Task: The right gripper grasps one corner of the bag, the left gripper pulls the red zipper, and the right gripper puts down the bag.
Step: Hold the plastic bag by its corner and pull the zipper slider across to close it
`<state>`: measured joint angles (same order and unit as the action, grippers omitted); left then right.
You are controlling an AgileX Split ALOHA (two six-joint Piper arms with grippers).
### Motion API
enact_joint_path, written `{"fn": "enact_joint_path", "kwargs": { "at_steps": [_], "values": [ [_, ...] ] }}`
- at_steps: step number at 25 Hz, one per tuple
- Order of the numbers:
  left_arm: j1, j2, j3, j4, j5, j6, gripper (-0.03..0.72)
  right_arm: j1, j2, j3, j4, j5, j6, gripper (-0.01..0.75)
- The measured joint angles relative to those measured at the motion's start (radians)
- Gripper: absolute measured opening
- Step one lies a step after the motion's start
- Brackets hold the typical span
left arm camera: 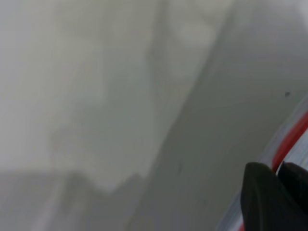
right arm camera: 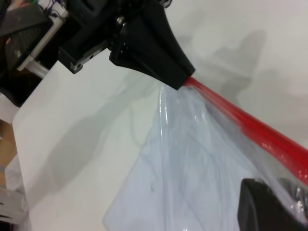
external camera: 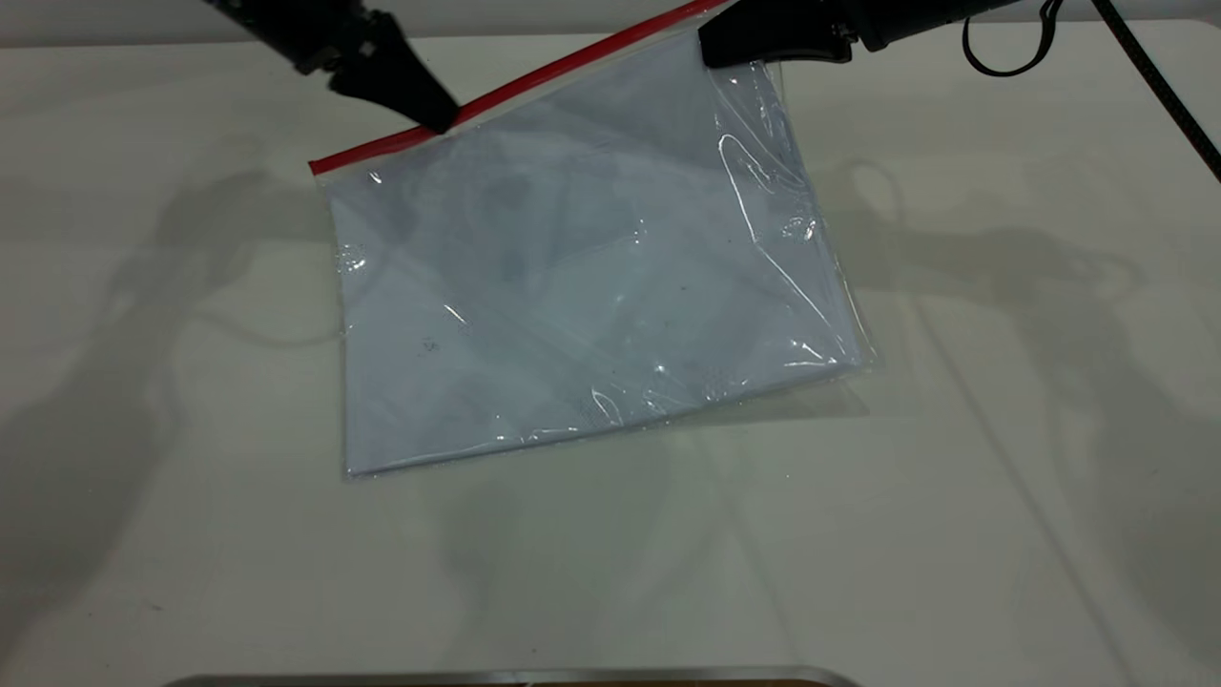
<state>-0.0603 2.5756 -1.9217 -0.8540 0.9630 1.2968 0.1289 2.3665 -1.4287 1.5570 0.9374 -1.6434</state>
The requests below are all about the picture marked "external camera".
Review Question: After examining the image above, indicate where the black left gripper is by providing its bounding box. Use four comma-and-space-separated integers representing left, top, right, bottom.
203, 0, 461, 135

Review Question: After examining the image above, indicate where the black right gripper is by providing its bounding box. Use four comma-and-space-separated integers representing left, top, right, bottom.
699, 0, 1017, 69

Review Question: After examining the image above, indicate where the clear plastic zip bag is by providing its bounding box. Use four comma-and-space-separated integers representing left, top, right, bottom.
307, 0, 875, 480

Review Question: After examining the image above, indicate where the silver metal edge strip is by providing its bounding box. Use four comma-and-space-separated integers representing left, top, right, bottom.
162, 665, 864, 687

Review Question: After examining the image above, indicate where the thin black looped cable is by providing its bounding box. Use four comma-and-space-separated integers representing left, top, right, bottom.
962, 0, 1066, 78

